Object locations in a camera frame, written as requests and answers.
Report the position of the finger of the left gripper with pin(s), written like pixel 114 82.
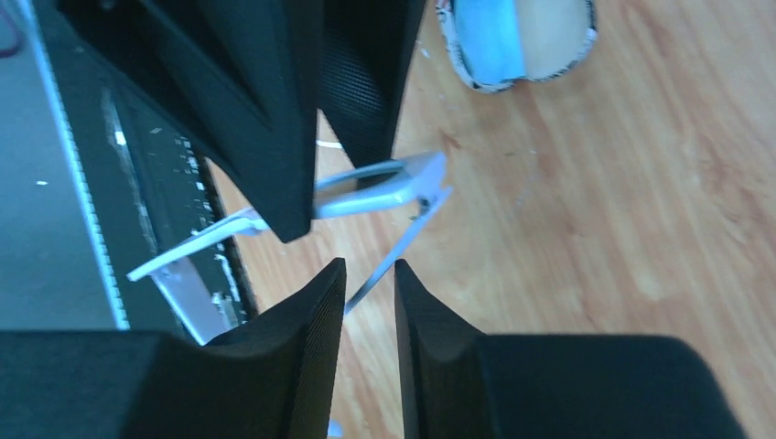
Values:
pixel 238 78
pixel 367 50

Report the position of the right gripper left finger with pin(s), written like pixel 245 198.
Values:
pixel 271 377

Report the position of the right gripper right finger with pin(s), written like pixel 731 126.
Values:
pixel 459 382

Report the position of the light blue cleaning cloth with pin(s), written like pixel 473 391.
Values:
pixel 490 39

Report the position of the flag print glasses case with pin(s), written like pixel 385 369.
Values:
pixel 556 36

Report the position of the white frame sunglasses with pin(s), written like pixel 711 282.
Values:
pixel 386 185

